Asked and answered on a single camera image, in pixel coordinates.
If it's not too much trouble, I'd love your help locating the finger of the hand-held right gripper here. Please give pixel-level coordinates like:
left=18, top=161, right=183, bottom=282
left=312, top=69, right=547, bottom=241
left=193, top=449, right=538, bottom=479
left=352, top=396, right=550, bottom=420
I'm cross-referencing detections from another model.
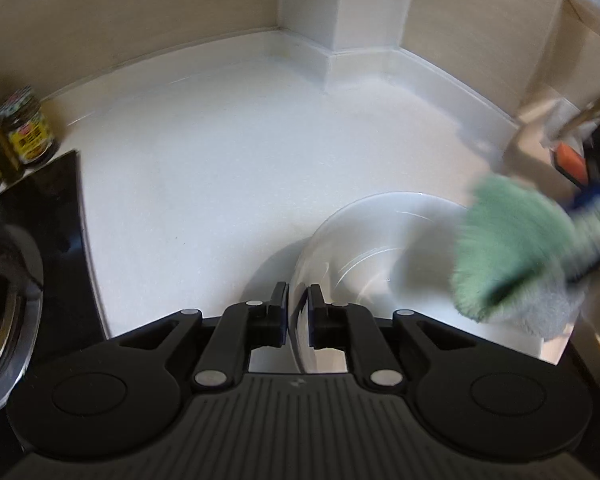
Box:
left=562, top=180, right=600, bottom=215
left=485, top=250, right=600, bottom=306

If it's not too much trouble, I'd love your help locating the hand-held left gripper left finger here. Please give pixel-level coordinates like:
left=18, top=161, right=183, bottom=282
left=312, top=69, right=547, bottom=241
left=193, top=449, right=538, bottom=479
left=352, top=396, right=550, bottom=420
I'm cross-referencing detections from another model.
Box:
left=120, top=282, right=288, bottom=395

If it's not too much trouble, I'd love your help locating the metal gas burner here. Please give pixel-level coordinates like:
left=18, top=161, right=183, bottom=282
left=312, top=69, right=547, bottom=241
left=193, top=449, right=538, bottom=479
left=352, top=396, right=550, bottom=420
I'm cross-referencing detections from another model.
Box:
left=0, top=225, right=46, bottom=403

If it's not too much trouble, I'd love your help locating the yellow label sauce jar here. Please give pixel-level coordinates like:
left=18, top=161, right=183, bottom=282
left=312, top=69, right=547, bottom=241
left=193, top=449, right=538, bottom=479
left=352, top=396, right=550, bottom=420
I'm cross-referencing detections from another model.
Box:
left=0, top=86, right=61, bottom=166

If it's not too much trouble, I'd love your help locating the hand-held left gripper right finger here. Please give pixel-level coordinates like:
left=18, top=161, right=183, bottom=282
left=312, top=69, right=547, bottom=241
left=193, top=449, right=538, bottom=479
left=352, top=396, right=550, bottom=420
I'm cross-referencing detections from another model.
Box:
left=307, top=284, right=476, bottom=392

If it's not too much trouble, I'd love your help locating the green cleaning cloth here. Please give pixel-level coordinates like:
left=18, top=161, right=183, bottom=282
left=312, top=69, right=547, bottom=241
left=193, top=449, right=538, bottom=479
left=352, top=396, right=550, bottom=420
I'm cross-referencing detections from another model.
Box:
left=450, top=175, right=590, bottom=342

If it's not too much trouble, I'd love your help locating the white ceramic bowl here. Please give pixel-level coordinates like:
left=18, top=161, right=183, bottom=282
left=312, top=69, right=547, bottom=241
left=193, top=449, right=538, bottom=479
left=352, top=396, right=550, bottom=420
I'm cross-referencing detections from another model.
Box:
left=289, top=191, right=581, bottom=374

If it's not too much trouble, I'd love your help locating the black glass stove top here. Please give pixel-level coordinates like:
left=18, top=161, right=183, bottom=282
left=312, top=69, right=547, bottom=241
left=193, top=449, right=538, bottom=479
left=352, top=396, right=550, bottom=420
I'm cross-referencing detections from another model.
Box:
left=0, top=150, right=112, bottom=413

